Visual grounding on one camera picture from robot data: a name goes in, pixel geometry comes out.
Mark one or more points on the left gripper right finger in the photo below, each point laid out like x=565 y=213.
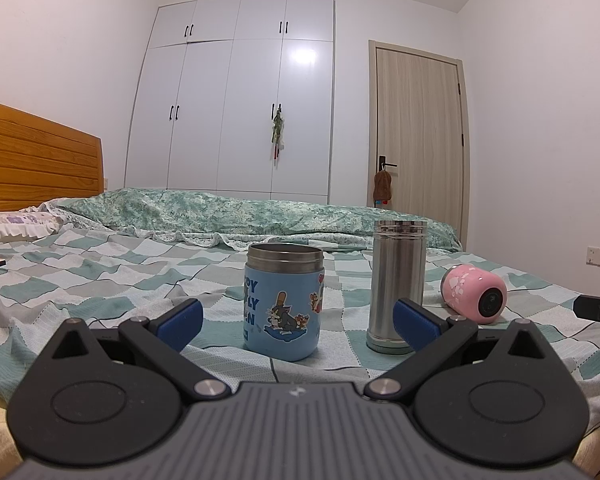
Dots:
x=489 y=397

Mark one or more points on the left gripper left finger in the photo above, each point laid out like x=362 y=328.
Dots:
x=100 y=396

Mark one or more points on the beige wooden door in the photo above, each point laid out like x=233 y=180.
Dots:
x=419 y=121

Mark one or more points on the floral ruffled pillow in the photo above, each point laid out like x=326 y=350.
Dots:
x=20 y=226

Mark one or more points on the blue cartoon steel cup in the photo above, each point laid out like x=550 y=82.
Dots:
x=283 y=300

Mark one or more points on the white built-in wardrobe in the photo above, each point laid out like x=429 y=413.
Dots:
x=213 y=75

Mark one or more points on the pink paw-print steel cup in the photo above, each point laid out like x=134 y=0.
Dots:
x=476 y=294

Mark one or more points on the green floral quilt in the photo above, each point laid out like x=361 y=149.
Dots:
x=206 y=220

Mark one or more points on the green checkered bed sheet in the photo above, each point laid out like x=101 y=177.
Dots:
x=106 y=278

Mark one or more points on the green hanging ornament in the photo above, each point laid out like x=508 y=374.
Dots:
x=277 y=132

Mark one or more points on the orange wooden headboard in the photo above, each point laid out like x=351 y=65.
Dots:
x=41 y=160

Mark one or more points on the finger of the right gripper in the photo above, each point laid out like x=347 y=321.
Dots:
x=587 y=307

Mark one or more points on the plain stainless steel cup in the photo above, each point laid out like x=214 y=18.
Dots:
x=398 y=271

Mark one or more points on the black door handle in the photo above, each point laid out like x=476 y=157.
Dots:
x=383 y=164

